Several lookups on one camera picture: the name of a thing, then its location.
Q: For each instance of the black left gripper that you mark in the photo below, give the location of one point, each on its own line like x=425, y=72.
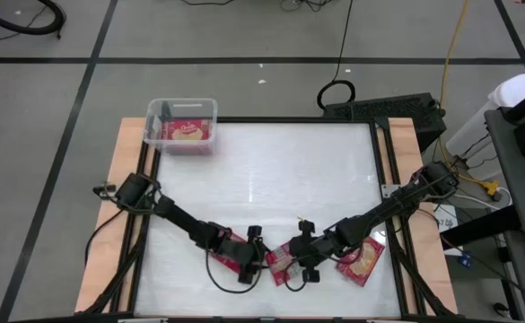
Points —
x=239, y=255

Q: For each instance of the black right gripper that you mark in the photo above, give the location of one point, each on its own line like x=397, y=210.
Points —
x=320, y=249

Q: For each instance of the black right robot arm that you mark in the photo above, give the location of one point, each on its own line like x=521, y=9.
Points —
x=392, y=206

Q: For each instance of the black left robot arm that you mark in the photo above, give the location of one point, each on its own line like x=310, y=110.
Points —
x=186, y=222

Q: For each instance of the white paper sheet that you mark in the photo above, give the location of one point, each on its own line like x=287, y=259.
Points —
x=446, y=220

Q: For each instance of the plywood side board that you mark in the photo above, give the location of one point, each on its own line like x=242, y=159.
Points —
x=96, y=278
x=405, y=134

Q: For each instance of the black vented computer case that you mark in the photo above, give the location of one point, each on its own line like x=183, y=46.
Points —
x=378, y=112

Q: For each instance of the blue tag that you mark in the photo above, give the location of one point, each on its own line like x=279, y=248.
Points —
x=466, y=261

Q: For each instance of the clear plastic storage bin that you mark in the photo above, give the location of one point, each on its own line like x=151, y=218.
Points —
x=154, y=112

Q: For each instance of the yellow power plug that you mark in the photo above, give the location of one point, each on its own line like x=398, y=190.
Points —
x=488, y=186

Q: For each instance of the small black floor object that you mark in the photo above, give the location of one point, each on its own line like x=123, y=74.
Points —
x=500, y=308

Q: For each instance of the white cylindrical bin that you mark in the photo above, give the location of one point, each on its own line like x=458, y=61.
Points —
x=522, y=89

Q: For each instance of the grey metal bracket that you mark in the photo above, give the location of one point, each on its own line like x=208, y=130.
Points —
x=388, y=190

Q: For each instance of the black aluminium table frame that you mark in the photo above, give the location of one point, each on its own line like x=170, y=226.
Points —
x=289, y=120

